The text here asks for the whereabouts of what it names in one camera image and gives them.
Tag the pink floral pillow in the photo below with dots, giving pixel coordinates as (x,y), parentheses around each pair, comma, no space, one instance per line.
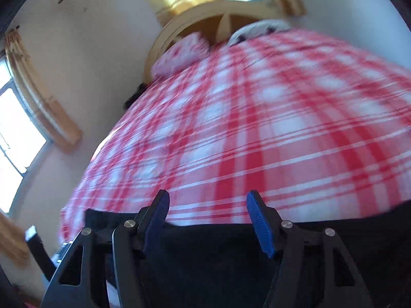
(179,54)

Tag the dark cloth beside bed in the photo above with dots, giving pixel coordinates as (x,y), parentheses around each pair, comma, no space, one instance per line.
(135,98)

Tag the black pants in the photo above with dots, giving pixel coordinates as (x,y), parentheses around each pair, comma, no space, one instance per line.
(208,263)

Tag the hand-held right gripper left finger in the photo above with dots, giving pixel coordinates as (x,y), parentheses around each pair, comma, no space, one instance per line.
(159,218)

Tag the wooden arched headboard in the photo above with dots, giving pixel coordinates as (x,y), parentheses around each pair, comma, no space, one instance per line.
(192,22)

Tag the orange side curtain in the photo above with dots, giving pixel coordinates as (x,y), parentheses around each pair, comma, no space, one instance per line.
(11,240)
(35,86)

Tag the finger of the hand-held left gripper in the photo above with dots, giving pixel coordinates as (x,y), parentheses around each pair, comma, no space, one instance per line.
(38,247)

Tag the red plaid bed sheet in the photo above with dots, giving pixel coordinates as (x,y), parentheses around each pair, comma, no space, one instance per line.
(273,118)

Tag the side window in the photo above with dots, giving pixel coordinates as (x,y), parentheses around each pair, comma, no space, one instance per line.
(19,134)

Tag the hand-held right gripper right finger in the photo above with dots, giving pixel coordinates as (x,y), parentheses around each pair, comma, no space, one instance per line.
(260,224)

